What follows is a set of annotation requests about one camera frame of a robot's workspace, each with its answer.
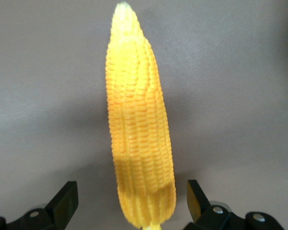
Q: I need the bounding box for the brown table mat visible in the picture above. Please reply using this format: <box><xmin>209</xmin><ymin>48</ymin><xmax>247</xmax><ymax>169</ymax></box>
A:
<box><xmin>0</xmin><ymin>0</ymin><xmax>288</xmax><ymax>230</ymax></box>

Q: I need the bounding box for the yellow corn cob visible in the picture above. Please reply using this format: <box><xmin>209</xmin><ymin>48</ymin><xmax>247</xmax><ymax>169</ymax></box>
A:
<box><xmin>105</xmin><ymin>1</ymin><xmax>177</xmax><ymax>230</ymax></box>

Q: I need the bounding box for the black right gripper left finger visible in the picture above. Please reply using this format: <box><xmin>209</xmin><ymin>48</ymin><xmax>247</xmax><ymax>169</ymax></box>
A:
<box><xmin>0</xmin><ymin>181</ymin><xmax>79</xmax><ymax>230</ymax></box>

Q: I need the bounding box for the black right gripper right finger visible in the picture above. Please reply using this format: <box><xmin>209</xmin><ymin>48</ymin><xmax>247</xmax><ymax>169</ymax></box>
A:
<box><xmin>184</xmin><ymin>179</ymin><xmax>284</xmax><ymax>230</ymax></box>

